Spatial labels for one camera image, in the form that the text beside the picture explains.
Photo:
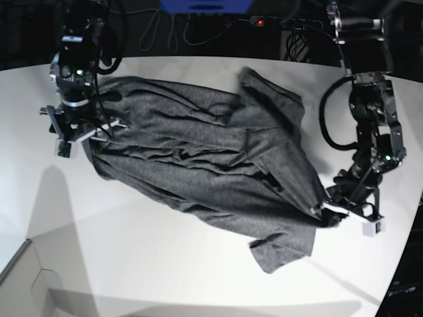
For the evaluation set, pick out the grey t-shirt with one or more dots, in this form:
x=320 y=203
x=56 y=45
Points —
x=233 y=160

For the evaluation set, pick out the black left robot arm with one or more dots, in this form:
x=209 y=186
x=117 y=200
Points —
x=360 y=31

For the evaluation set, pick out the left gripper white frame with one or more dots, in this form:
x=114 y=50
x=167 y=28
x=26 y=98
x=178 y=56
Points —
x=361 y=204

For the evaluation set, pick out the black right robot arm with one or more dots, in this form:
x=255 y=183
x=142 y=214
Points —
x=95 y=34

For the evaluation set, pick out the blue box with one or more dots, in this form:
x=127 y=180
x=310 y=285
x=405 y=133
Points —
x=205 y=6

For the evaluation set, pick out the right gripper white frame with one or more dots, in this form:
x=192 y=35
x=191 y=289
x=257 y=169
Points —
x=73 y=128

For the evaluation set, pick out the black power strip red light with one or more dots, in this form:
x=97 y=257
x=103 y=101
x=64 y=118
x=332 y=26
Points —
x=257 y=20

